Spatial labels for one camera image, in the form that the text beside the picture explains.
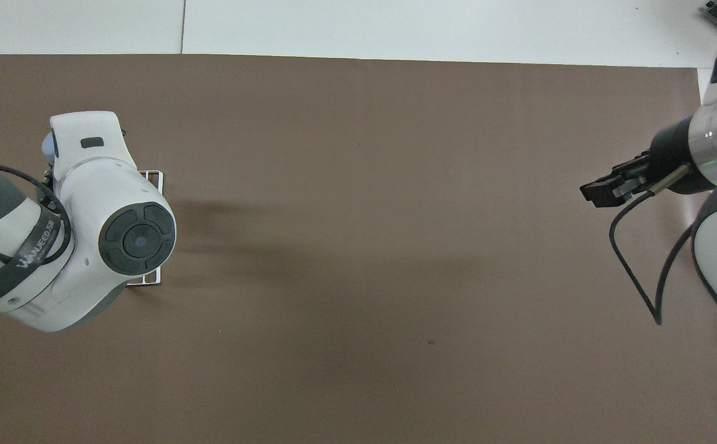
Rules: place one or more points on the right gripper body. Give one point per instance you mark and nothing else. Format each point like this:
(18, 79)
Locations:
(671, 154)

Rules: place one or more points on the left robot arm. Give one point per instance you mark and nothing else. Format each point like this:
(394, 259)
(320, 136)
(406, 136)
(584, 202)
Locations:
(87, 203)

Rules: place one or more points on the light blue cup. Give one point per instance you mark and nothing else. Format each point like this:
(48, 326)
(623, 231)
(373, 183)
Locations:
(48, 145)

